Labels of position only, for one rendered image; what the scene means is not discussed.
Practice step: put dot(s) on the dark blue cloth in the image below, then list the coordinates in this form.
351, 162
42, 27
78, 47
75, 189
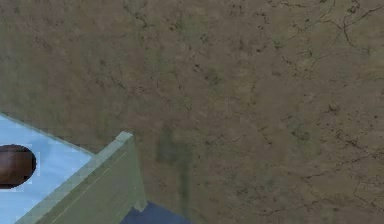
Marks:
151, 215

